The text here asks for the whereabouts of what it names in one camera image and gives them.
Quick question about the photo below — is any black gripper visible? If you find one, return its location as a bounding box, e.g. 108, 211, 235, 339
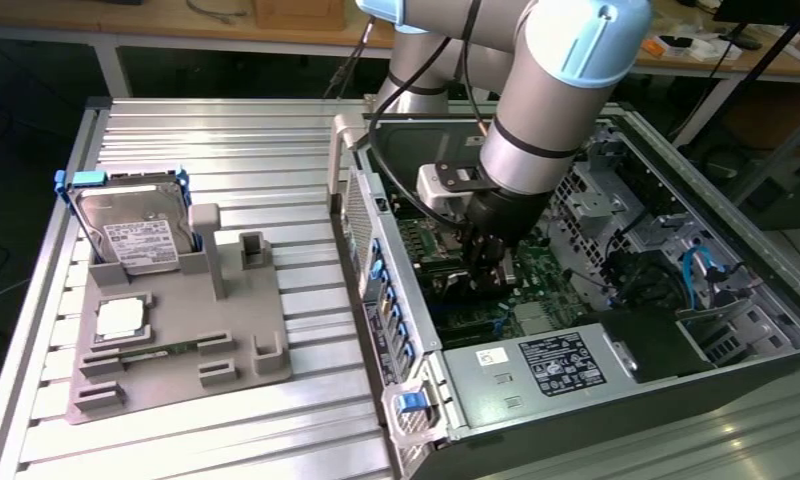
463, 187, 553, 271

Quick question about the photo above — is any black graphics card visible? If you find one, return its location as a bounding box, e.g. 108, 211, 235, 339
431, 267, 527, 302

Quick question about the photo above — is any white box with black insert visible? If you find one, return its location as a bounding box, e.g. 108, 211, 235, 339
659, 32, 733, 62

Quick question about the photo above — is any metal disk bay cage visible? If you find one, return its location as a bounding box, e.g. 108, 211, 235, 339
547, 122, 702, 281

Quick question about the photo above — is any green motherboard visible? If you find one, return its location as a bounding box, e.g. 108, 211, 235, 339
396, 199, 599, 351

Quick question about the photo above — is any silver chipset heatsink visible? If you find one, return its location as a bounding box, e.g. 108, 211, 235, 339
511, 301, 557, 335

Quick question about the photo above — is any grey power supply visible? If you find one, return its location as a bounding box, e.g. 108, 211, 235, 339
442, 321, 643, 437

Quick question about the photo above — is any black slanted pole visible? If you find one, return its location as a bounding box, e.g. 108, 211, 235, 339
666, 19, 800, 147

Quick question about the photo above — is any open PC case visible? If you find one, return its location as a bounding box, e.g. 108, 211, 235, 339
328, 102, 800, 480

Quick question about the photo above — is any hard disk with blue carrier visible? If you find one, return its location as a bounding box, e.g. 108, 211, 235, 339
52, 166, 200, 277

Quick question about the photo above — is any black monitor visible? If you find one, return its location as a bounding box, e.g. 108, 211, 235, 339
711, 0, 800, 27

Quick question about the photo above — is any grey parts rack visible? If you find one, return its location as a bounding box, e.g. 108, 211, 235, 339
64, 202, 296, 426

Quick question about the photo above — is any silver CPU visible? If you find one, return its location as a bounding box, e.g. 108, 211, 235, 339
95, 298, 154, 342

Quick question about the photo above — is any wooden desk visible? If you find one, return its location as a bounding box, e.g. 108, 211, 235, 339
0, 0, 800, 99

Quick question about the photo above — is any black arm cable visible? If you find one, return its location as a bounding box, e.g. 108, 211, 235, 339
367, 0, 494, 232

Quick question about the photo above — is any blue wire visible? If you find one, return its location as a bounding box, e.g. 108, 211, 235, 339
681, 245, 733, 314

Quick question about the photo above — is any black cable with metal plug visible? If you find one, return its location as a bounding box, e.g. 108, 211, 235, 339
322, 14, 379, 100

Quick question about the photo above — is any grey cable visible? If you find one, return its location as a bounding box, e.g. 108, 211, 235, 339
186, 0, 250, 25

